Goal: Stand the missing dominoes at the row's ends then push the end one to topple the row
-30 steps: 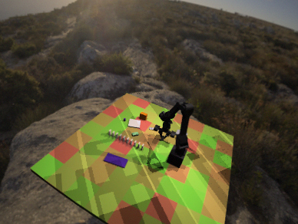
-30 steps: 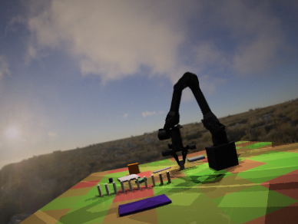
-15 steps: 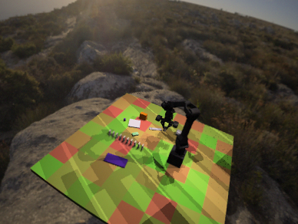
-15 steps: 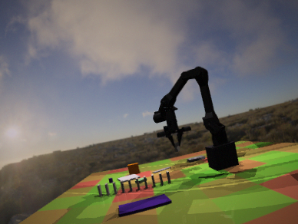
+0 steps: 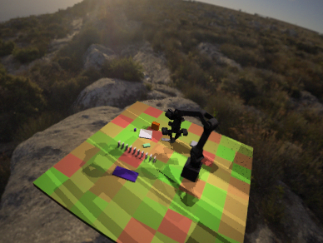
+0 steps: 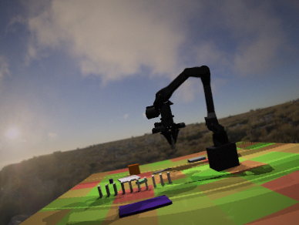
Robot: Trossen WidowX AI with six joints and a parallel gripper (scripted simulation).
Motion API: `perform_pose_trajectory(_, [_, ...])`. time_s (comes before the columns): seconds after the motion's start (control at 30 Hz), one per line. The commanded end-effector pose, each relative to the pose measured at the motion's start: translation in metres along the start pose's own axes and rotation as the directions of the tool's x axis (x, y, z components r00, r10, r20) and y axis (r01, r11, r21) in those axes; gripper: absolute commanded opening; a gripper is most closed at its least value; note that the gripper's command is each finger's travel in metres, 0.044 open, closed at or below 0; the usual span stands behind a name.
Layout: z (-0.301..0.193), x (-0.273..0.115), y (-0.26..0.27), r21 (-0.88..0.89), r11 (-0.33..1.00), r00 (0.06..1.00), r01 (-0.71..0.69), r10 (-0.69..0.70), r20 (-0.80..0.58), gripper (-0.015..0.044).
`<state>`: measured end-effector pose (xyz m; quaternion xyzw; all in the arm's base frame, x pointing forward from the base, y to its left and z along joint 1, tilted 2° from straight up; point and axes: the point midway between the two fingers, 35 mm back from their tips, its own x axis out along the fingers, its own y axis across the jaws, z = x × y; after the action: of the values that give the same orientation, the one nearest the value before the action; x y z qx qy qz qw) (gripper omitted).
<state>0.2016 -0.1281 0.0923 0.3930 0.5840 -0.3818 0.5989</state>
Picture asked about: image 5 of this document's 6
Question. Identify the purple flat rectangular block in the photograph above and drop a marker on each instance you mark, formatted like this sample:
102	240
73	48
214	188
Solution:
125	173

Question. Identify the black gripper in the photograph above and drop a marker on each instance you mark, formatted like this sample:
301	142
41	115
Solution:
174	129

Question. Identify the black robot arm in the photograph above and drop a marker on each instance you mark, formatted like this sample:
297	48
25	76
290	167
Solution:
209	127

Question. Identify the orange block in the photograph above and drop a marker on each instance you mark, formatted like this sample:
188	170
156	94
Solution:
155	125

